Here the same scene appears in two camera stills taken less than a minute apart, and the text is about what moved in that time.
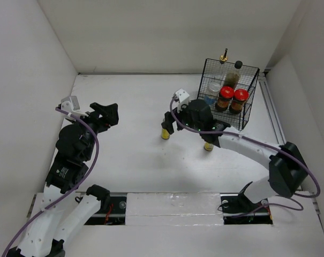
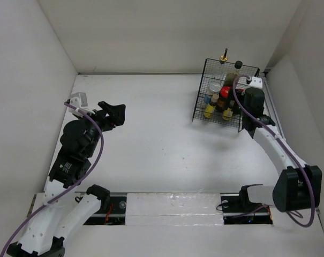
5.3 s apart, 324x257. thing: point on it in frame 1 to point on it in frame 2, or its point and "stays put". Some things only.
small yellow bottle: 208,146 to 227,114
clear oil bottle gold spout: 221,74 stays put
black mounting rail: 235,210 stays put
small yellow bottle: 165,134 to 210,108
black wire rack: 227,88 stays put
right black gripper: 168,122 to 235,107
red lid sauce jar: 226,93 stays put
